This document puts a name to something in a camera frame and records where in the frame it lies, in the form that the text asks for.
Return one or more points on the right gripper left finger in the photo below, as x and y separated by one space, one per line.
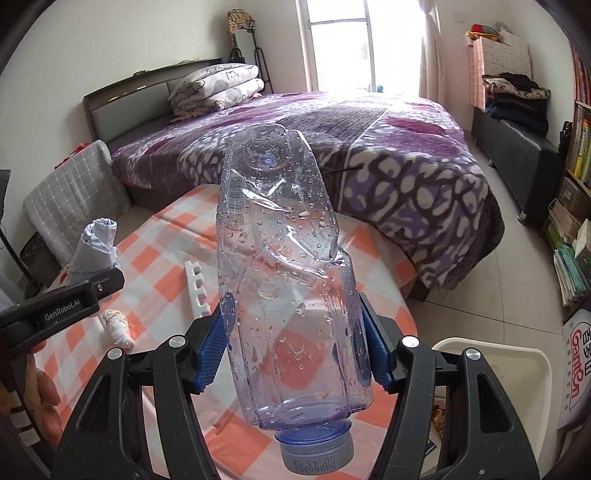
105 435

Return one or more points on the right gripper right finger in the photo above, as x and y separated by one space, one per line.
411 371

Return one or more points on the white tissue wad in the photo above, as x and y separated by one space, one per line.
117 329

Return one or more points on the clear plastic water bottle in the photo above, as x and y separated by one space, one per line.
297 346

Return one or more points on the white trash bin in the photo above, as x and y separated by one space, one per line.
484 437

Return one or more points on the person's left hand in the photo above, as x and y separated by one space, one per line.
42 398

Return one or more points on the blue white cardboard box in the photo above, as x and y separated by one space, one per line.
577 365

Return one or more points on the white foam strip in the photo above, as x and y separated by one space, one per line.
196 289

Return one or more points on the orange checkered tablecloth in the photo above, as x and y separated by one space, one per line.
155 302

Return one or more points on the small black floor bin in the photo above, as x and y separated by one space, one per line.
39 260

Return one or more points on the wooden bookshelf with books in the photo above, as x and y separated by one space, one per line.
568 225

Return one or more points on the black storage bench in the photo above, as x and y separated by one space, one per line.
530 165

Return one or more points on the purple patterned bed quilt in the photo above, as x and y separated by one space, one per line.
402 165

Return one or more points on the pile of dark clothes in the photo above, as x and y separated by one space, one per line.
517 99

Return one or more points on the dark bed headboard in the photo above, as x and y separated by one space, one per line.
127 104

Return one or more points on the pink curtain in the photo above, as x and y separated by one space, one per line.
433 67

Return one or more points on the folded floral duvet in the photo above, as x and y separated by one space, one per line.
215 88

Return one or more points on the pink drawer cabinet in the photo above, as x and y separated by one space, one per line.
488 57

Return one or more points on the window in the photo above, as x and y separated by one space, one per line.
369 46

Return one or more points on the black coat stand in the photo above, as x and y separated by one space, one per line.
245 48

